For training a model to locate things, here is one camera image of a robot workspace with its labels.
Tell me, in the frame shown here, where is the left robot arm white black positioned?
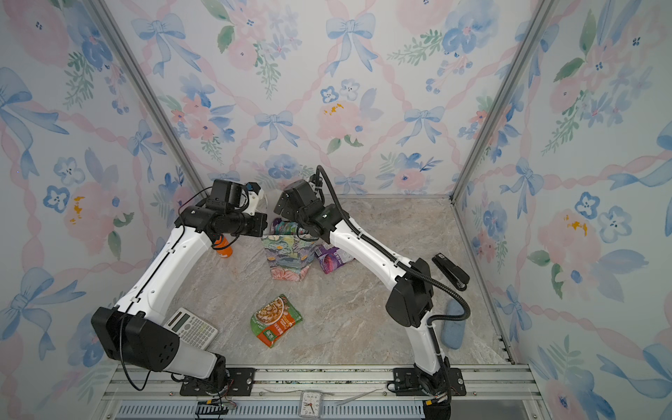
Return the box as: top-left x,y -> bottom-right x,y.
91,206 -> 268,394

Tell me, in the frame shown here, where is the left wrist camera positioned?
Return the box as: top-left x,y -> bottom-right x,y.
206,180 -> 264,215

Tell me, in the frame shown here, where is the small white clock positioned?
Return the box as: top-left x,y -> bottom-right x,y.
299,390 -> 323,419

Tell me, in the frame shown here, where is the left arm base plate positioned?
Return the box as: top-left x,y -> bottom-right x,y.
180,367 -> 257,397

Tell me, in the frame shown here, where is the aluminium frame rail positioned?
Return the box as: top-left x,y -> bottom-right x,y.
92,365 -> 551,419

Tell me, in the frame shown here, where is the white calculator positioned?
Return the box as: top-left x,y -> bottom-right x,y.
164,307 -> 219,350

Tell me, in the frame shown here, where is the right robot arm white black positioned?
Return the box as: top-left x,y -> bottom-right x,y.
274,180 -> 452,419

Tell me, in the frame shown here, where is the teal Fox's mint blossom packet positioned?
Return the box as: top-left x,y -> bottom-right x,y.
270,218 -> 301,236

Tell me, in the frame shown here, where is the purple candy packet rear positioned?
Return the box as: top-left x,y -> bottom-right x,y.
315,244 -> 355,274

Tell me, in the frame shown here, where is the black stapler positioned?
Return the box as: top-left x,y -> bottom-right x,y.
432,253 -> 471,292

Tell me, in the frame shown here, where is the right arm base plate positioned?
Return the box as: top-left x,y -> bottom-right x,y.
387,367 -> 467,398

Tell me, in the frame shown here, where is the orange bottle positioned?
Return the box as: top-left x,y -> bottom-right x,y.
212,236 -> 233,258

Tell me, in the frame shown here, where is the floral paper gift bag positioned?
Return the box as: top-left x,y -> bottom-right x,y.
262,227 -> 319,282

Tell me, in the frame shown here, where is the black corrugated cable conduit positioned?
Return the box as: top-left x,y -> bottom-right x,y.
314,164 -> 472,322

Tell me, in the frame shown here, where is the orange green noodle packet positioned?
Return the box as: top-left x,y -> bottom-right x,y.
250,294 -> 304,348

